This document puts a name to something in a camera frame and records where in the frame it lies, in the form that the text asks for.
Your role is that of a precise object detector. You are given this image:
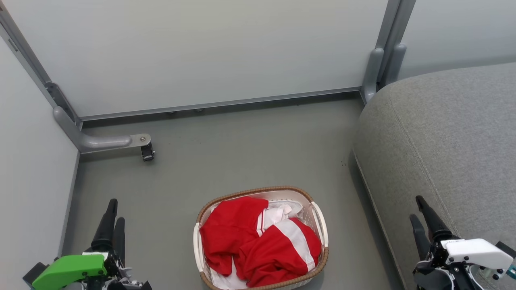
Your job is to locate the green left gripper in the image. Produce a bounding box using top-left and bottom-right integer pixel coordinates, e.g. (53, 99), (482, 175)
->
(23, 199), (153, 290)

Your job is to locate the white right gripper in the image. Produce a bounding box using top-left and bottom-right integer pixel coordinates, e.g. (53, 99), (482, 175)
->
(410, 196), (516, 290)

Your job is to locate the plain red garment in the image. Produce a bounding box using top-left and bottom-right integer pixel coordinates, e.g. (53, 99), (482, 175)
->
(200, 197), (269, 277)

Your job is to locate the red shirt with white sleeves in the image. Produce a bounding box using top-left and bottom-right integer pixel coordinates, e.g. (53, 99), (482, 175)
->
(234, 218), (322, 288)

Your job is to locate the grey fabric sofa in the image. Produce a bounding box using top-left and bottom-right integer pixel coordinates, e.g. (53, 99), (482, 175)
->
(353, 62), (516, 290)

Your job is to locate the grey partition foot with caster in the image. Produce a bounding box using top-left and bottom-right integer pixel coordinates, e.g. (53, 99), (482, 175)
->
(53, 106), (152, 154)

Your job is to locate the white woven-rim laundry basket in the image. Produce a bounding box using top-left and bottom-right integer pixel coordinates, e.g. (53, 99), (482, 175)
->
(193, 186), (329, 290)

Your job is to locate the white garment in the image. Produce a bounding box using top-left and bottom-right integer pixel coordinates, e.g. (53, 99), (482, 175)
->
(210, 200), (304, 290)

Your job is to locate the grey partition post with braces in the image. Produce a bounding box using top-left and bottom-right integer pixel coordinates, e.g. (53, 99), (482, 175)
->
(361, 0), (416, 104)

